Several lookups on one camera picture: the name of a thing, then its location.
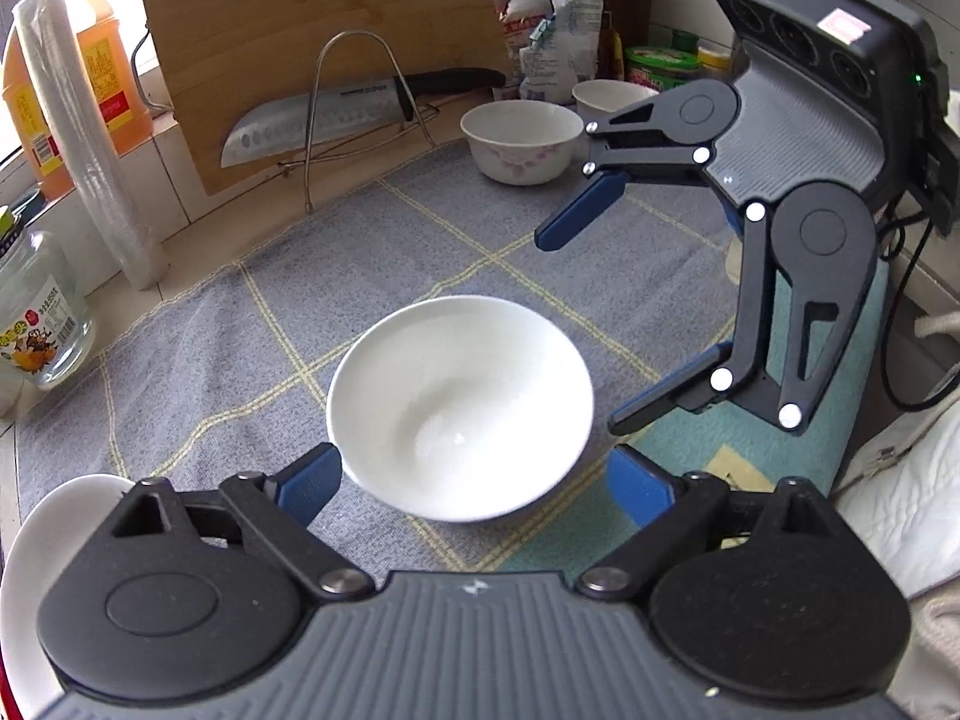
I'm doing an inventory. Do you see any white pink flower bowl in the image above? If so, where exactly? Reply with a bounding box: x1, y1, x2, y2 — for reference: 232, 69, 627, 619
460, 100, 584, 185

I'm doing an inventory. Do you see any bamboo cutting board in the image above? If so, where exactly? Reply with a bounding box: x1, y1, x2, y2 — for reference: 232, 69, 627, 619
133, 0, 511, 196

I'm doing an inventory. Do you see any orange cooking oil bottle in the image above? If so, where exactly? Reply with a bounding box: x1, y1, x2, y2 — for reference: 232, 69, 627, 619
0, 0, 134, 201

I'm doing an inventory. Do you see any black cable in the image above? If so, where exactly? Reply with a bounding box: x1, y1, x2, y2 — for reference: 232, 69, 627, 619
874, 187, 960, 413

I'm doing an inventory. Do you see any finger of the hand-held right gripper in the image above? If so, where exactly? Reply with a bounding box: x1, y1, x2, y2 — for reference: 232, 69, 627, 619
610, 202, 865, 436
534, 88, 715, 253

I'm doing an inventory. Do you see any white blue seasoning bag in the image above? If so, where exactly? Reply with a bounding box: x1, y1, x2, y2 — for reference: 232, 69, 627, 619
520, 0, 605, 102

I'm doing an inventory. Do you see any clear plastic wrap roll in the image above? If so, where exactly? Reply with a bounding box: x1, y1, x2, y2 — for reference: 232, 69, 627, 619
13, 0, 167, 290

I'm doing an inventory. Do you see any white red seasoning bag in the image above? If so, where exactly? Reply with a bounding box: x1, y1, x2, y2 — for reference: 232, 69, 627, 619
497, 0, 560, 95

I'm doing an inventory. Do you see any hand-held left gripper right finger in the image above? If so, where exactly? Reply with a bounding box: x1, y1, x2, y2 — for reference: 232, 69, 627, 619
576, 445, 830, 601

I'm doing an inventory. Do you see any glass jar with green lid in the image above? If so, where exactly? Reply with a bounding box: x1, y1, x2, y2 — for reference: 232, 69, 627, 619
0, 206, 97, 389

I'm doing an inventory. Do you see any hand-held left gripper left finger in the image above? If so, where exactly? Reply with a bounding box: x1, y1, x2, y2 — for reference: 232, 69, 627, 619
109, 441, 376, 601

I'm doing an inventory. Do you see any metal wire rack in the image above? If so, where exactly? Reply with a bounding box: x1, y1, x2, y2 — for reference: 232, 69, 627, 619
274, 30, 440, 215

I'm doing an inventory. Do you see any white fruit print plate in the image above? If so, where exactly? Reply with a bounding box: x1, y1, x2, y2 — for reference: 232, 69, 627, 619
0, 472, 143, 720

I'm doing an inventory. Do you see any black handled kitchen knife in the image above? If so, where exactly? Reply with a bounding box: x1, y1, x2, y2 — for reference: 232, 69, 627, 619
220, 67, 507, 170

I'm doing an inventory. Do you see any yellow lid jar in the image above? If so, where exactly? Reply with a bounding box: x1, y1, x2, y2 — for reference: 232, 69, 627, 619
697, 45, 737, 81

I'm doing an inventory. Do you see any grey checked towel mat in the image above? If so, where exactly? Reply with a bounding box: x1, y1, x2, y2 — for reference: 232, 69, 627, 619
15, 136, 897, 586

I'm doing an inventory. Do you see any white ceramic bowl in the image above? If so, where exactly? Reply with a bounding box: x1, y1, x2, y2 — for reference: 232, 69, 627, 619
326, 295, 595, 524
571, 79, 662, 123

